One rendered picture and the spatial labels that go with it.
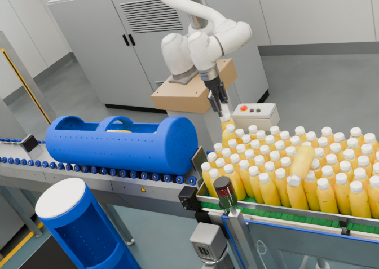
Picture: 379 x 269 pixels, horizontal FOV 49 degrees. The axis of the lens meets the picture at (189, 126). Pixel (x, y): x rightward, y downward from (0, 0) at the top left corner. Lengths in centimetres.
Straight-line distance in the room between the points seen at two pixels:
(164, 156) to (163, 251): 133
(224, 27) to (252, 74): 217
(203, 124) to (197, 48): 87
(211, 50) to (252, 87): 223
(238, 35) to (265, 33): 309
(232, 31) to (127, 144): 74
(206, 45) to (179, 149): 52
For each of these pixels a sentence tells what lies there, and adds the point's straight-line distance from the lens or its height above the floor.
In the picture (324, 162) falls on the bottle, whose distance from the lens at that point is 176.
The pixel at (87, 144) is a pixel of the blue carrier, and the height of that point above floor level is 117.
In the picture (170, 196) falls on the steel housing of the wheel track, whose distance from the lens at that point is 213.
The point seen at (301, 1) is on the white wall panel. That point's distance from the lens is 455.
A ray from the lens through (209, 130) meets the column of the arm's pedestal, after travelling 258.
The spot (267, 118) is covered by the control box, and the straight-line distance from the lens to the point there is 200.
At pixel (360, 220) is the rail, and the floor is 97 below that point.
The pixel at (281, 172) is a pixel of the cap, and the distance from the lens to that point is 169.
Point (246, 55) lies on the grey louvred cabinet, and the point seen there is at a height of 57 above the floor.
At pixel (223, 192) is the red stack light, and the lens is 145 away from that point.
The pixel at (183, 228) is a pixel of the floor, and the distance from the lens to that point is 320.
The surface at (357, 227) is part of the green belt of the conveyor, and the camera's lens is 169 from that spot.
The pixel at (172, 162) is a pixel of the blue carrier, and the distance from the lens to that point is 195.
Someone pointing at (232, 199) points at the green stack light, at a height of 119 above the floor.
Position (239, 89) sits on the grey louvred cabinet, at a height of 36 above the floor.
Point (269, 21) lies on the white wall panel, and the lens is 481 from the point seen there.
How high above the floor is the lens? 219
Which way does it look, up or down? 31 degrees down
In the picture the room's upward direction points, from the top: 23 degrees counter-clockwise
